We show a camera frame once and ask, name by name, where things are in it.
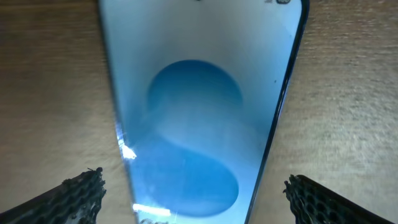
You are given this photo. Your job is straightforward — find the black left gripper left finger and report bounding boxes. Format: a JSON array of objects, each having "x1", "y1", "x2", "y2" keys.
[{"x1": 1, "y1": 167, "x2": 106, "y2": 224}]

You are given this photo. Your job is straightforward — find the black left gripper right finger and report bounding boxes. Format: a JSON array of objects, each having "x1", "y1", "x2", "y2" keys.
[{"x1": 283, "y1": 175, "x2": 393, "y2": 224}]

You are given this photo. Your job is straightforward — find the blue Samsung Galaxy smartphone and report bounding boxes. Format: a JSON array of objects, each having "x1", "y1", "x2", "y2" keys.
[{"x1": 98, "y1": 0, "x2": 310, "y2": 224}]

